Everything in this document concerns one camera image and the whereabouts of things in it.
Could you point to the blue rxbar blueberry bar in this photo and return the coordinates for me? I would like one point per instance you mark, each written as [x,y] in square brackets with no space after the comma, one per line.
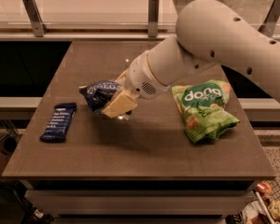
[59,123]

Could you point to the left metal railing bracket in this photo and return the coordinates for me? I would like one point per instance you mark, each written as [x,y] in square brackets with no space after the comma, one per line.
[38,27]

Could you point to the metal railing bracket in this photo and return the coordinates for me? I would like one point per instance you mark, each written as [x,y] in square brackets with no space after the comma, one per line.
[268,26]
[153,18]
[38,27]

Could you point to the middle metal railing bracket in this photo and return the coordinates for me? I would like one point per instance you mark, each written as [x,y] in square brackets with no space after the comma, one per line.
[153,18]

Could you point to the wire basket with snacks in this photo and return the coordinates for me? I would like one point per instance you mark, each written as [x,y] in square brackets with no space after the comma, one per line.
[265,206]

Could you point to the green snack bag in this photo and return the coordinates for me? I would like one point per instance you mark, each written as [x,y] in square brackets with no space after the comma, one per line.
[202,108]

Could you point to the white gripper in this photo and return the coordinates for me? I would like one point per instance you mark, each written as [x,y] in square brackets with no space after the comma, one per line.
[140,76]

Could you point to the blue chip bag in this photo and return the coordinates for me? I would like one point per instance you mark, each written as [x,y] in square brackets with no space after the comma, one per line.
[99,93]

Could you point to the right metal railing bracket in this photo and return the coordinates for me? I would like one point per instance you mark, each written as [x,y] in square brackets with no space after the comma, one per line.
[268,26]

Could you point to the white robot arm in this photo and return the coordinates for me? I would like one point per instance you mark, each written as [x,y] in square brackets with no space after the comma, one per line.
[206,32]

